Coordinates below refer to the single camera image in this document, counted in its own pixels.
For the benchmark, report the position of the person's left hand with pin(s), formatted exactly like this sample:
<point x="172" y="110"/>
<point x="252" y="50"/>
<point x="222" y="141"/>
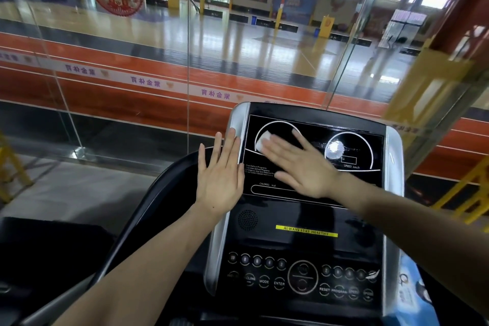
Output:
<point x="219" y="180"/>

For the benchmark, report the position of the person's right hand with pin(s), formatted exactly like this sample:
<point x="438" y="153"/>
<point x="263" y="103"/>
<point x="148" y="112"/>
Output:
<point x="309" y="173"/>

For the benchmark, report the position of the person's left middle finger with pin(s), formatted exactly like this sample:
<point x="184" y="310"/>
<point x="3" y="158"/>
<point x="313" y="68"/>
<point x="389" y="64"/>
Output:
<point x="229" y="148"/>

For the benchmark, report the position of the person's right thumb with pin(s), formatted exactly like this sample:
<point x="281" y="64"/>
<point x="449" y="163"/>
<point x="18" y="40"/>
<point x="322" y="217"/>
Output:
<point x="288" y="178"/>

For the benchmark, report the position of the person's left thumb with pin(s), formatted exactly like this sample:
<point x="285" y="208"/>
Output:
<point x="242" y="178"/>

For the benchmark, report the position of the person's right little finger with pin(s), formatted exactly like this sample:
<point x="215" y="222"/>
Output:
<point x="304" y="140"/>

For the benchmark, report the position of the person's left little finger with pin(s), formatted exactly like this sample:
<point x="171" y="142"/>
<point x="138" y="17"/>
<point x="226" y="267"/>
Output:
<point x="205" y="163"/>

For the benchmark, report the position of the white wipe cloth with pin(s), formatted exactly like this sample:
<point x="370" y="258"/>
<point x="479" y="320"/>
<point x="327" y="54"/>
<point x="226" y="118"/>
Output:
<point x="263" y="138"/>

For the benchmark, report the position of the person's right forearm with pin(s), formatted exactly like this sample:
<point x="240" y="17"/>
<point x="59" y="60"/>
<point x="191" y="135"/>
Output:
<point x="420" y="230"/>

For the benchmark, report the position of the person's left forearm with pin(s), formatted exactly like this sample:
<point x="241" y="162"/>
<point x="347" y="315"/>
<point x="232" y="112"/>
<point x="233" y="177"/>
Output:
<point x="152" y="264"/>

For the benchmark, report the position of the black curved treadmill handrail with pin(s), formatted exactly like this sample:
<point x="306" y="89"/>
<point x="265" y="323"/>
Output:
<point x="152" y="192"/>

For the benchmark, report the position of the black silver treadmill console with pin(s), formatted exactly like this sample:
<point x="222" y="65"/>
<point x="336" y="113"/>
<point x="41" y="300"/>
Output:
<point x="305" y="253"/>

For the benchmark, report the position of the glass barrier panel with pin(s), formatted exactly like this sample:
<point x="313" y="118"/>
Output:
<point x="126" y="108"/>
<point x="19" y="81"/>
<point x="420" y="81"/>
<point x="259" y="54"/>

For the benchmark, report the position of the white printed band sticker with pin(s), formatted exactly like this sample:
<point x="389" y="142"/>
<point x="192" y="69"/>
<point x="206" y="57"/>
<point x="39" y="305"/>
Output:
<point x="126" y="79"/>

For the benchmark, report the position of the metal glass clamp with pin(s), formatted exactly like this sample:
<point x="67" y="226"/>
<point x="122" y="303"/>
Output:
<point x="79" y="152"/>

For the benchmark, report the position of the blue printed packet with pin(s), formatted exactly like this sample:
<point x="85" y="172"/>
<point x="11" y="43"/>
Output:
<point x="410" y="291"/>

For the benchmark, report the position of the yellow metal railing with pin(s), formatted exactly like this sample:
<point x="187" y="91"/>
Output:
<point x="468" y="192"/>

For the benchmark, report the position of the black exercise machine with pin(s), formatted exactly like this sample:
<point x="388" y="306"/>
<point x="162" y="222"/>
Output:
<point x="38" y="257"/>

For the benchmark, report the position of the yellow metal barrier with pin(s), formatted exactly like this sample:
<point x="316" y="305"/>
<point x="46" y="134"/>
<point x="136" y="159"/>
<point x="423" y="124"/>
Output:
<point x="11" y="169"/>

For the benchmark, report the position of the red steel pillar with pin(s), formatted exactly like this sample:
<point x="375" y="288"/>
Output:
<point x="464" y="8"/>

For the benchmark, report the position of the blue wall banner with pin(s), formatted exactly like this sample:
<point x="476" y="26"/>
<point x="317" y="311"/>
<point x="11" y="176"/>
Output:
<point x="296" y="5"/>

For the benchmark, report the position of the beige bird wall poster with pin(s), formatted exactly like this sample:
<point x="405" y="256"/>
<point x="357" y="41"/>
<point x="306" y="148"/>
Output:
<point x="340" y="6"/>

